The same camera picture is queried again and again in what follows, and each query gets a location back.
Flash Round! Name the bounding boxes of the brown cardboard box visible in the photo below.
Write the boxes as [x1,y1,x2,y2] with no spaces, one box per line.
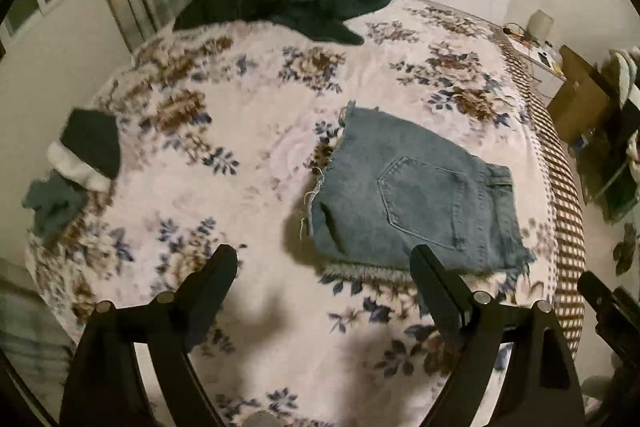
[546,45,621,145]

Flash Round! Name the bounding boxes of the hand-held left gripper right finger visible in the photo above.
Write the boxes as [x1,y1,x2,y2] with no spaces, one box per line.
[409,244,586,427]

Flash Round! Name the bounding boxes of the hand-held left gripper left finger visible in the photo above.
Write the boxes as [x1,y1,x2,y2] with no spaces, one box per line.
[59,244,239,427]

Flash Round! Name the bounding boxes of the blue denim shorts pants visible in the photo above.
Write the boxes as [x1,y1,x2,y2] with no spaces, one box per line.
[299,102,537,284]

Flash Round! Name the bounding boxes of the checkered bed cover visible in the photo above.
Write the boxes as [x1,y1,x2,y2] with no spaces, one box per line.
[487,19,587,363]

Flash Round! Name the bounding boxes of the floral fleece blanket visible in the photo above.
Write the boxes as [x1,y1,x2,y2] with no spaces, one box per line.
[25,0,560,427]

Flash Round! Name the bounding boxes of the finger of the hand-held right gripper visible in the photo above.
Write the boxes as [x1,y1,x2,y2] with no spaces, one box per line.
[577,271,640,370]

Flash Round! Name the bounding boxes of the dark green and white garment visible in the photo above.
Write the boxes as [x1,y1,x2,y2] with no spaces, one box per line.
[46,108,122,194]

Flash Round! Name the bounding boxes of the glass side table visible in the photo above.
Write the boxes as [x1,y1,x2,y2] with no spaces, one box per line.
[570,127,640,223]

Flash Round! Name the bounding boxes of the grey-green cloth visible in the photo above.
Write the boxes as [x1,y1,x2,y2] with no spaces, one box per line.
[21,171,91,242]

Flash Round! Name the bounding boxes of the white nightstand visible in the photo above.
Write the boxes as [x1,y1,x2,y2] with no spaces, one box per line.
[505,24,568,100]

